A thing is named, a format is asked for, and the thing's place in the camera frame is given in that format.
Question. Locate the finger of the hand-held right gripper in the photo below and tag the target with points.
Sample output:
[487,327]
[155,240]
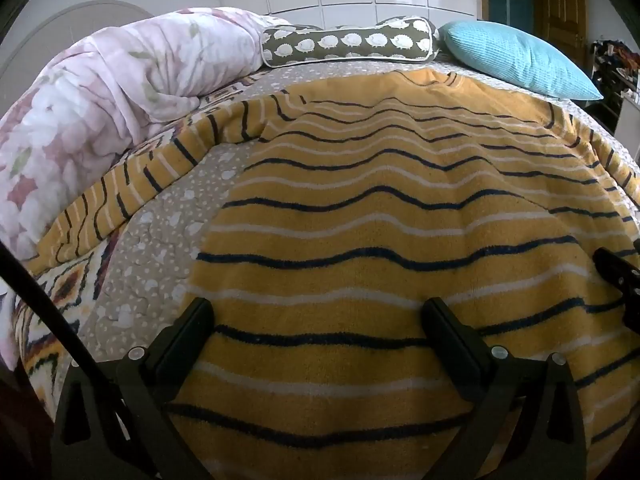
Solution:
[625,280]

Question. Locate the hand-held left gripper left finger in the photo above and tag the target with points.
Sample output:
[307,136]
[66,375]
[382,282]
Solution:
[186,339]

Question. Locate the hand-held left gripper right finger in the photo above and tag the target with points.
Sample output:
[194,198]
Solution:
[449,344]

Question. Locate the yellow striped towel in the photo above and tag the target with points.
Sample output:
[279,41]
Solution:
[350,210]

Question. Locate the beige quilted bedspread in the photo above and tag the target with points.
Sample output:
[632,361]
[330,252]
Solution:
[165,240]

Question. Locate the zigzag patterned blanket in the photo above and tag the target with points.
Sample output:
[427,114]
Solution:
[65,285]

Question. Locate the white cabinet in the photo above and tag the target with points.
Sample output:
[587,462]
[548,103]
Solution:
[629,125]

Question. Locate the cluttered shoe rack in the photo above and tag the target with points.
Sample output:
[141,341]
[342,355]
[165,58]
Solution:
[615,60]

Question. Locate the turquoise pillow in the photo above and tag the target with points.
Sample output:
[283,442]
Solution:
[510,55]

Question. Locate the pink floral duvet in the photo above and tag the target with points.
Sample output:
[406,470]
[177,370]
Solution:
[100,85]

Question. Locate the wooden door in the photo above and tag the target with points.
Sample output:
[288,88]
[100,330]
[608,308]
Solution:
[560,5]

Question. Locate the green sheep-print bolster pillow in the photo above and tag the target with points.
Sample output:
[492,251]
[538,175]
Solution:
[350,40]

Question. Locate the grey arched headboard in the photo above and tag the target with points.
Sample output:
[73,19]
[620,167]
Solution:
[50,35]

